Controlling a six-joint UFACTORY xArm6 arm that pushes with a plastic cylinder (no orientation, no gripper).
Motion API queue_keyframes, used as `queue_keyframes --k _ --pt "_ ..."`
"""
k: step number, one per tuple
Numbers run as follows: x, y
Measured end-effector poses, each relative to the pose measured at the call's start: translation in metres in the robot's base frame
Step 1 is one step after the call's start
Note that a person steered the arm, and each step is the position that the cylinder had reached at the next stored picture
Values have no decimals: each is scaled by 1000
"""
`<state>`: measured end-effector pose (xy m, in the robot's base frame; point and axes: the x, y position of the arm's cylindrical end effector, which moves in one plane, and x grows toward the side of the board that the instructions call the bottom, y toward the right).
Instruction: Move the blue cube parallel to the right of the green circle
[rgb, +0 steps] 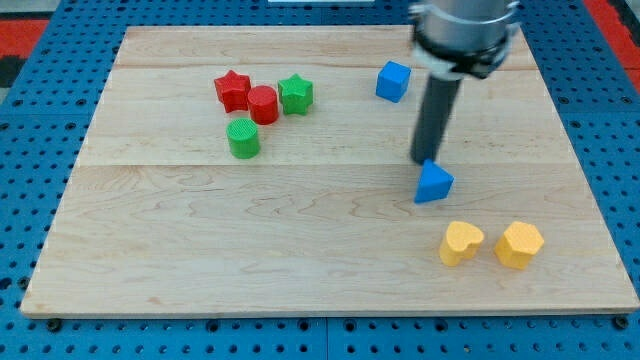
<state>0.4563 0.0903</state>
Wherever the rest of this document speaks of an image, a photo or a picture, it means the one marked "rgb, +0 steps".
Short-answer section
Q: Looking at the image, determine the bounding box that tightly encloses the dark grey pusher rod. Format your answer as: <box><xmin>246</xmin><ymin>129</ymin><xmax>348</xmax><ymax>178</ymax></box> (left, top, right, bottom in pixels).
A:
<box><xmin>410</xmin><ymin>76</ymin><xmax>461</xmax><ymax>165</ymax></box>

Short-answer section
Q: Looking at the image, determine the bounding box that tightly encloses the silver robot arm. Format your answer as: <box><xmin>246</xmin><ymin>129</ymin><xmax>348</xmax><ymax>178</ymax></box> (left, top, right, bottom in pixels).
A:
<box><xmin>408</xmin><ymin>0</ymin><xmax>519</xmax><ymax>164</ymax></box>

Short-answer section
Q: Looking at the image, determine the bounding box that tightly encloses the blue cube block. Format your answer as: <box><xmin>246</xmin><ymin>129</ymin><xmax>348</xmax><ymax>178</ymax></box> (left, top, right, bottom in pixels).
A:
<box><xmin>375</xmin><ymin>61</ymin><xmax>411</xmax><ymax>103</ymax></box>

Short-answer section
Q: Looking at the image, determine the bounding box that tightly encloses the blue triangle block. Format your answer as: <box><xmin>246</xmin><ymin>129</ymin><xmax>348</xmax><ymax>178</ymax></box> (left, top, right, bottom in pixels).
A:
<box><xmin>414</xmin><ymin>160</ymin><xmax>455</xmax><ymax>204</ymax></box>

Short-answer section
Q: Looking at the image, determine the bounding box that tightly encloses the green star block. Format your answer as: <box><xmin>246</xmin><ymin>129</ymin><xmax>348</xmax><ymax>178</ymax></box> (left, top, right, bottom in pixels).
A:
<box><xmin>277</xmin><ymin>73</ymin><xmax>314</xmax><ymax>115</ymax></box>

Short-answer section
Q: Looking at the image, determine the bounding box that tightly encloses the yellow heart block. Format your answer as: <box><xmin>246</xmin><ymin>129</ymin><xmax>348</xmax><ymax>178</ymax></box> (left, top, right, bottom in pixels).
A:
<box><xmin>439</xmin><ymin>221</ymin><xmax>485</xmax><ymax>267</ymax></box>

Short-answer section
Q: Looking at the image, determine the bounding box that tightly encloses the yellow pentagon block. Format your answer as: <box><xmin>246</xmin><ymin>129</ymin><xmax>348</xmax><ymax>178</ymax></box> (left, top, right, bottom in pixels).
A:
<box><xmin>494</xmin><ymin>221</ymin><xmax>544</xmax><ymax>270</ymax></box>

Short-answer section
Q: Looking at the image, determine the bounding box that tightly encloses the red cylinder block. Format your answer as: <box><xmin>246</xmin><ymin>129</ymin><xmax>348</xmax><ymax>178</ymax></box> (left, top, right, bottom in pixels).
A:
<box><xmin>247</xmin><ymin>85</ymin><xmax>279</xmax><ymax>125</ymax></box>

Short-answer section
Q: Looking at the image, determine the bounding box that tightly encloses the green cylinder block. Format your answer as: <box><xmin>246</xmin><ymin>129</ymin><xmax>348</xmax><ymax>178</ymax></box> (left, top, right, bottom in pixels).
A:
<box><xmin>226</xmin><ymin>118</ymin><xmax>261</xmax><ymax>159</ymax></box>

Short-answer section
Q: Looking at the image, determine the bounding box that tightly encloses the red star block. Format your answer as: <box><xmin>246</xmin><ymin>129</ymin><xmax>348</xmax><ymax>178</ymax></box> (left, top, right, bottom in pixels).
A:
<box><xmin>214</xmin><ymin>70</ymin><xmax>251</xmax><ymax>113</ymax></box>

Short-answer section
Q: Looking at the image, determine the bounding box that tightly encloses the light wooden board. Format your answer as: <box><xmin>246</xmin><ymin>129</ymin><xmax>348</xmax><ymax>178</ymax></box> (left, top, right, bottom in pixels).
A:
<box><xmin>20</xmin><ymin>26</ymin><xmax>639</xmax><ymax>319</ymax></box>

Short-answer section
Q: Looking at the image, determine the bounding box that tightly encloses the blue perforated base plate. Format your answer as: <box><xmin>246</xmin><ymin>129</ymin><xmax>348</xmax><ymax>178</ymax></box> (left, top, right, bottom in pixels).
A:
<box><xmin>1</xmin><ymin>0</ymin><xmax>639</xmax><ymax>359</ymax></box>

